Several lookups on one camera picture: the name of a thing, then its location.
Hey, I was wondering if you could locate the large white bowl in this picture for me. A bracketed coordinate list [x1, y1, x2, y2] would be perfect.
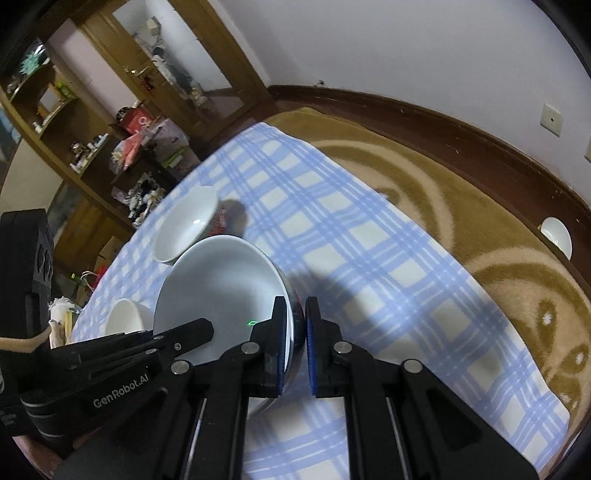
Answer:
[152, 234, 306, 414]

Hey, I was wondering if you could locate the small white bowl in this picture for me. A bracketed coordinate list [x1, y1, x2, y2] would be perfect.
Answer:
[539, 217, 573, 260]
[105, 298, 155, 335]

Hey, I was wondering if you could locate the pink plastic bag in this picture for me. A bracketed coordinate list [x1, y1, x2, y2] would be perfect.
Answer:
[111, 131, 155, 167]

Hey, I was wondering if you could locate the white floral storage bag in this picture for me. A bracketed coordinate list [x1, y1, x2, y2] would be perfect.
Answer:
[154, 117, 201, 169]

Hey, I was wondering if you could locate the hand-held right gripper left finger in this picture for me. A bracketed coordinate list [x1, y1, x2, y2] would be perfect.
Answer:
[55, 295, 294, 480]

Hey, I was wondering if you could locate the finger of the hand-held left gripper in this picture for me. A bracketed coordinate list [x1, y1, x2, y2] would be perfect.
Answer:
[51, 318, 215, 370]

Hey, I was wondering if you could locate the cardboard box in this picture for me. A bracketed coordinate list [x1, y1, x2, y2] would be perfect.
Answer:
[95, 235, 123, 273]

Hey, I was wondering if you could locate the small black table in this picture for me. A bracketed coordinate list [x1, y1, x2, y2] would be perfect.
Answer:
[111, 138, 185, 185]

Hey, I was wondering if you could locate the wooden door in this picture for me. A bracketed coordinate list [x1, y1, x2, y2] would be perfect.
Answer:
[78, 0, 273, 139]

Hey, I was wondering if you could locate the red patterned bowl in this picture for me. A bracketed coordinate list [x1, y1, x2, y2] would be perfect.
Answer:
[152, 187, 229, 265]

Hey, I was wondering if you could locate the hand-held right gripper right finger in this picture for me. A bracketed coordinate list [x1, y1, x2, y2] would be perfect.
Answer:
[305, 296, 540, 480]

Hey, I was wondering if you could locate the wooden corner shelf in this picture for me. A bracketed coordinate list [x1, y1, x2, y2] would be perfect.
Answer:
[0, 18, 139, 227]

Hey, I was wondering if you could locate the blue plaid cloth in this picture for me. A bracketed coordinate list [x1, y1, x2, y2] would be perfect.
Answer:
[69, 121, 571, 480]

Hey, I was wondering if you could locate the red box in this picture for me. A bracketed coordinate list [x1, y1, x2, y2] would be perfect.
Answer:
[121, 107, 155, 134]

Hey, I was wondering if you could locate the wicker basket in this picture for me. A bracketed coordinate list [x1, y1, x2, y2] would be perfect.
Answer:
[111, 173, 167, 227]

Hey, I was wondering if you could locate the white plush toy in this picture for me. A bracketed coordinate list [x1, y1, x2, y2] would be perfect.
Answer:
[48, 298, 81, 347]

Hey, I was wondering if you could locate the red paper bag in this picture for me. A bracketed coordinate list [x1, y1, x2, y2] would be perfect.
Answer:
[74, 265, 109, 291]

